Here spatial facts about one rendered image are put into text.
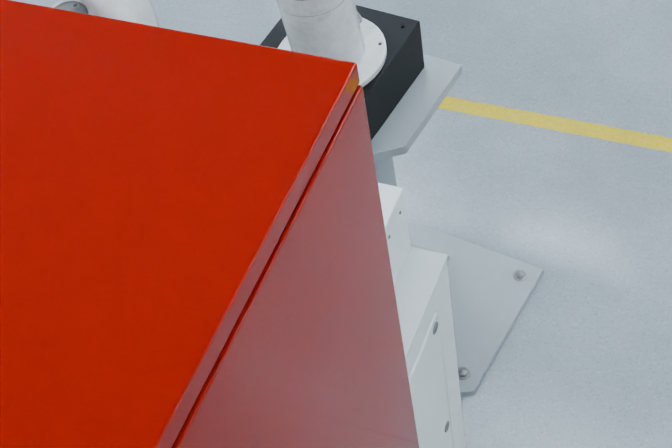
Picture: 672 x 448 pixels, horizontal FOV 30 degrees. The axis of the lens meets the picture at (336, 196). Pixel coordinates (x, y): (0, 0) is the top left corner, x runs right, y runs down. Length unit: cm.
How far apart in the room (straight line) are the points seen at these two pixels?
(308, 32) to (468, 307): 105
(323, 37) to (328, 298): 121
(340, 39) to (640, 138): 135
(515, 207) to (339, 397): 218
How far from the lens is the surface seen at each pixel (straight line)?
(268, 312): 72
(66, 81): 82
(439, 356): 203
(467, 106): 328
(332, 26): 199
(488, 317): 284
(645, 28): 348
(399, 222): 186
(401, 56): 211
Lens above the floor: 235
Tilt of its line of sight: 49 degrees down
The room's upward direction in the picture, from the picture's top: 11 degrees counter-clockwise
